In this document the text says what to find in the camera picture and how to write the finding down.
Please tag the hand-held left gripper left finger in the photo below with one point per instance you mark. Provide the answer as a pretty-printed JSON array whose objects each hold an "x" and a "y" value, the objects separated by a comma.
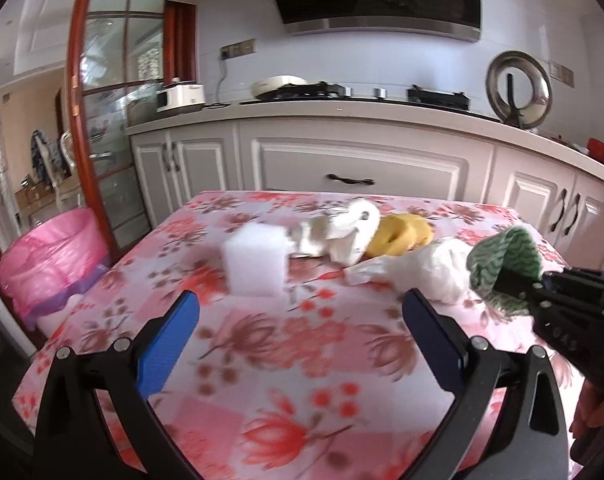
[{"x": 167, "y": 350}]

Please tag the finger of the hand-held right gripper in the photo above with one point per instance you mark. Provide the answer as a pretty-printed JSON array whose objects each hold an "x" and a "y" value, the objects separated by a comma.
[{"x": 522, "y": 290}]

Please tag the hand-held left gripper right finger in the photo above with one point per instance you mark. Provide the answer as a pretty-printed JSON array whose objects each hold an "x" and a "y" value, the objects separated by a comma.
[{"x": 434, "y": 345}]

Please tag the green patterned cloth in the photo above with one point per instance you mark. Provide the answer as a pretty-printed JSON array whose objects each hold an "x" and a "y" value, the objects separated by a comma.
[{"x": 512, "y": 250}]

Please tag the white foam block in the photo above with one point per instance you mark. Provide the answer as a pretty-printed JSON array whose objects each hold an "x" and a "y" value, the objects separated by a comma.
[{"x": 254, "y": 265}]

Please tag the white printed paper wrapper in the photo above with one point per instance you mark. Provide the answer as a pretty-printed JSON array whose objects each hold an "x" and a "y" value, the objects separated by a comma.
[{"x": 354, "y": 230}]

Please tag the trash bin with pink bag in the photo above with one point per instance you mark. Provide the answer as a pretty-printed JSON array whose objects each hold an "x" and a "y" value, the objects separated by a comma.
[{"x": 52, "y": 255}]

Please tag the pink floral tablecloth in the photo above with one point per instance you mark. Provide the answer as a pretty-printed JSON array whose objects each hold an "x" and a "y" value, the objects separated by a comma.
[{"x": 292, "y": 385}]

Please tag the red container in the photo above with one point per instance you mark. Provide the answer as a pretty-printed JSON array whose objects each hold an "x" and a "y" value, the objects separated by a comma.
[{"x": 598, "y": 150}]

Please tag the black lid stand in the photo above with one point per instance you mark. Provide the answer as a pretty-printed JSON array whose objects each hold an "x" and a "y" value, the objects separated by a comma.
[{"x": 512, "y": 100}]

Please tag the light wooden dining table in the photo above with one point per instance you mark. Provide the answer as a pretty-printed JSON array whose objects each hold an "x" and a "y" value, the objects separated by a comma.
[{"x": 44, "y": 204}]

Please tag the white kitchen base cabinet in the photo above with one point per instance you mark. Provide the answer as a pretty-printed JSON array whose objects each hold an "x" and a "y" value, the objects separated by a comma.
[{"x": 362, "y": 160}]

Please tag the steel pot lid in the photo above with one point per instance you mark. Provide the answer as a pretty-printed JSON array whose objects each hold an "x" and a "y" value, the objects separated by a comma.
[{"x": 538, "y": 90}]

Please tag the cardboard boxes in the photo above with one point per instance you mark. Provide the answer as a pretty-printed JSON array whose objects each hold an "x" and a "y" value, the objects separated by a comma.
[{"x": 34, "y": 192}]

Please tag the black gas stove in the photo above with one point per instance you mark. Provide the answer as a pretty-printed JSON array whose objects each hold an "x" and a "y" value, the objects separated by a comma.
[{"x": 432, "y": 96}]

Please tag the white ornate chair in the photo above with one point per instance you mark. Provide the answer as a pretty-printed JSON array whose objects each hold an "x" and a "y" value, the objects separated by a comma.
[{"x": 67, "y": 160}]

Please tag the dark patterned clothes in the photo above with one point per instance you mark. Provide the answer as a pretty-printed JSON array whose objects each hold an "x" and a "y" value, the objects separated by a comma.
[{"x": 44, "y": 155}]

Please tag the wooden framed glass sliding door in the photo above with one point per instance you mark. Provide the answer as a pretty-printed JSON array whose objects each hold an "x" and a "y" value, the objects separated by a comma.
[{"x": 117, "y": 110}]

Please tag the white rice cooker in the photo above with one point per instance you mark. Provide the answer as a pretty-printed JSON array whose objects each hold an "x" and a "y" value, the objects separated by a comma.
[{"x": 182, "y": 97}]

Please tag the wall switch plate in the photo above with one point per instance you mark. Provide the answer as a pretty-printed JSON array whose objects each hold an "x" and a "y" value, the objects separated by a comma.
[{"x": 562, "y": 72}]

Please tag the wall power outlet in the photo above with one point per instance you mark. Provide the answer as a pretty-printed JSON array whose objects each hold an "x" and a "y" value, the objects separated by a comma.
[{"x": 239, "y": 49}]

